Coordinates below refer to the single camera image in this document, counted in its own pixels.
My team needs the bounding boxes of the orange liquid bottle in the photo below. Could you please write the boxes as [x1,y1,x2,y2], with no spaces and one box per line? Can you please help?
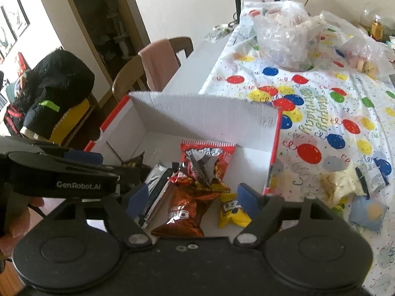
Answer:
[370,20,385,40]

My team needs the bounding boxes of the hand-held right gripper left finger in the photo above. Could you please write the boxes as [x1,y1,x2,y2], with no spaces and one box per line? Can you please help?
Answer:
[40,183,153,249]

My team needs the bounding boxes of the pale yellow snack packet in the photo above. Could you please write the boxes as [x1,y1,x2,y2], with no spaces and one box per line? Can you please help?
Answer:
[319,160,368,207]

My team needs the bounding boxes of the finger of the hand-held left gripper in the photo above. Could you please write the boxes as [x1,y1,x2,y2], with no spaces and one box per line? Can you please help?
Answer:
[102,165,149,192]
[65,149,104,166]

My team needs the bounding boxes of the small metal trinkets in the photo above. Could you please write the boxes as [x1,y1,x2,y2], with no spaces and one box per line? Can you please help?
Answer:
[210,21,236,41]

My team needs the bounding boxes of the wooden chair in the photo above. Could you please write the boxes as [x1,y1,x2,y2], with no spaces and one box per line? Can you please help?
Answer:
[112,36,194,102]

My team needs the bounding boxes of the dark display cabinet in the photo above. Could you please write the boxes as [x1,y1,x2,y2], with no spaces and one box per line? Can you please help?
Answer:
[59,0,152,87]

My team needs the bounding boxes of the blue and white snack packet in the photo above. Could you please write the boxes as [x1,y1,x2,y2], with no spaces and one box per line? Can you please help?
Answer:
[364,157,392,192]

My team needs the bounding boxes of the black jacket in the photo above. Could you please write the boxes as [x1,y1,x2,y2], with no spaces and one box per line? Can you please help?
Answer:
[14,49,96,136]

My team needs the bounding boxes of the clear plastic bag with cookies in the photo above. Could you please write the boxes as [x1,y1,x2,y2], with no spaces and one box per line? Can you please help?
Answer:
[319,11,395,79]

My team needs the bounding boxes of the light blue snack packet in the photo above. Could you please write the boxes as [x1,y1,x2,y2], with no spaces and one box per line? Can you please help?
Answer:
[349,196,388,230]

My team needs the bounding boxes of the yellow seat cushion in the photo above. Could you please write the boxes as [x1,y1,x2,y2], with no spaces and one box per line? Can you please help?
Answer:
[49,97,91,144]

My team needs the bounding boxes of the large framed wall picture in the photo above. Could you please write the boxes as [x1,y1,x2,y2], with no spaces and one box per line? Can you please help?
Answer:
[0,0,31,37]

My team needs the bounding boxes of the balloon print tablecloth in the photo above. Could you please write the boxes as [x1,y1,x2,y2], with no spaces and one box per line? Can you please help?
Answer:
[197,0,395,296]

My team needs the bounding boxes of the large clear plastic bag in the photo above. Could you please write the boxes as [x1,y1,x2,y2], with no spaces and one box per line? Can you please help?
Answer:
[251,0,324,71]

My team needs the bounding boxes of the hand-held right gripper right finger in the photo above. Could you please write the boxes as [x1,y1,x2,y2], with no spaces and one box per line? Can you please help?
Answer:
[234,183,351,248]

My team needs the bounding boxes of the clear glass jar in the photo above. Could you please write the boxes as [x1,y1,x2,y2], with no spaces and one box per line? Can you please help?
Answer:
[359,1,389,34]

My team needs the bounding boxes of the red and black backpack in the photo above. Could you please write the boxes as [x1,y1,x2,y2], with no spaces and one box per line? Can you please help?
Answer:
[3,103,26,137]

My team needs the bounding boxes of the red snack packet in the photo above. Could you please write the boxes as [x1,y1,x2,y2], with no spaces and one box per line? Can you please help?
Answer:
[180,139,237,188]

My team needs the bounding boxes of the pink cloth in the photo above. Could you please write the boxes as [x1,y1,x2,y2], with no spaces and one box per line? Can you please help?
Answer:
[138,39,179,91]

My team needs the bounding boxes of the silver and black snack packet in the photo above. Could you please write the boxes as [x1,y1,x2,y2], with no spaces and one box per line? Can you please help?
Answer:
[137,162,179,229]

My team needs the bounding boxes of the person's left hand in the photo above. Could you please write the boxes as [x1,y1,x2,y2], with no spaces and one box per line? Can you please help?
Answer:
[0,196,44,253]

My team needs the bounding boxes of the red and white cardboard box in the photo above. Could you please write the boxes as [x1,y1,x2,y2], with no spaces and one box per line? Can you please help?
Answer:
[83,91,283,238]

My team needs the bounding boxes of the dark snack packet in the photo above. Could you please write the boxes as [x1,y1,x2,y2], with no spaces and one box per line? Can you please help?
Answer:
[119,151,145,173]

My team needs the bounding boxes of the brown foil snack packet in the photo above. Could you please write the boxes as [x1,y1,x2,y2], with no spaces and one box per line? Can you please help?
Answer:
[151,173,230,238]

